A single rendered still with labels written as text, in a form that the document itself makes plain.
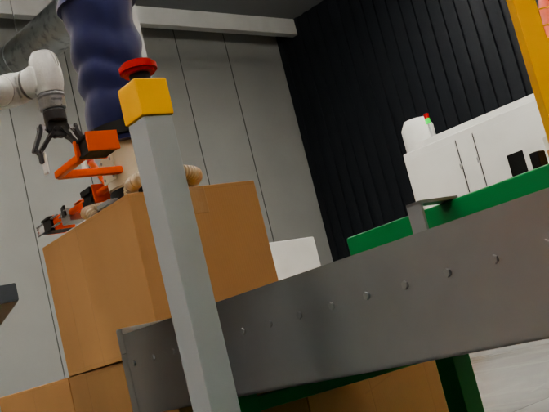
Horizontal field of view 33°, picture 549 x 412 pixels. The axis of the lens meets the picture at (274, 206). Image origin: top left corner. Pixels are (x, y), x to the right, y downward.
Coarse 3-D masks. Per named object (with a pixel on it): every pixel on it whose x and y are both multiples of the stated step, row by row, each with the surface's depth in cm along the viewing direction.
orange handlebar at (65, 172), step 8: (72, 160) 240; (80, 160) 237; (64, 168) 245; (72, 168) 243; (88, 168) 256; (96, 168) 257; (104, 168) 258; (112, 168) 260; (120, 168) 261; (56, 176) 249; (64, 176) 249; (72, 176) 252; (80, 176) 254; (88, 176) 256; (96, 176) 258; (96, 192) 284; (104, 192) 282; (80, 200) 295; (72, 208) 300; (80, 208) 295
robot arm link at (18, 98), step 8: (16, 72) 311; (0, 80) 305; (8, 80) 305; (16, 80) 307; (0, 88) 302; (8, 88) 305; (16, 88) 307; (0, 96) 303; (8, 96) 305; (16, 96) 307; (24, 96) 308; (0, 104) 307; (8, 104) 307; (16, 104) 310
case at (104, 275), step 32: (192, 192) 245; (224, 192) 250; (256, 192) 257; (96, 224) 249; (128, 224) 234; (224, 224) 248; (256, 224) 254; (64, 256) 268; (96, 256) 251; (128, 256) 236; (224, 256) 245; (256, 256) 251; (64, 288) 270; (96, 288) 253; (128, 288) 238; (160, 288) 232; (224, 288) 242; (256, 288) 248; (64, 320) 273; (96, 320) 255; (128, 320) 240; (96, 352) 257
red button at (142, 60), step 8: (128, 64) 165; (136, 64) 165; (144, 64) 165; (152, 64) 166; (120, 72) 166; (128, 72) 166; (136, 72) 166; (144, 72) 166; (152, 72) 168; (128, 80) 170
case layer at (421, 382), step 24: (432, 360) 282; (48, 384) 287; (72, 384) 273; (96, 384) 261; (120, 384) 250; (360, 384) 263; (384, 384) 268; (408, 384) 274; (432, 384) 279; (24, 408) 304; (48, 408) 288; (72, 408) 275; (96, 408) 262; (120, 408) 251; (288, 408) 246; (312, 408) 251; (336, 408) 256; (360, 408) 261; (384, 408) 266; (408, 408) 271; (432, 408) 277
